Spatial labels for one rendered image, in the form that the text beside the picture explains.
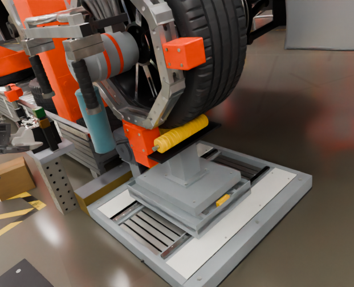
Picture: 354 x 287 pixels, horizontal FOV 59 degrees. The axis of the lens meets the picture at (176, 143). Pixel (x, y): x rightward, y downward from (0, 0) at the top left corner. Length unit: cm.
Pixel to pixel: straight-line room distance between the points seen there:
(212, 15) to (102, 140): 62
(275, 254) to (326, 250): 20
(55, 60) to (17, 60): 197
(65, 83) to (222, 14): 83
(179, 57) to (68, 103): 82
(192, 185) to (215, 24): 71
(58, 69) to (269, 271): 123
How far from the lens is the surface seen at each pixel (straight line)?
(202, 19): 94
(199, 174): 143
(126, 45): 108
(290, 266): 135
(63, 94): 156
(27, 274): 119
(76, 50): 86
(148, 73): 119
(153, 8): 91
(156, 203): 145
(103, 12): 89
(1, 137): 92
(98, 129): 123
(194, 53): 86
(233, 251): 129
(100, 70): 104
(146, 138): 118
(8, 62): 347
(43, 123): 147
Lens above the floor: 104
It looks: 28 degrees down
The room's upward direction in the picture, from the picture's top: 12 degrees counter-clockwise
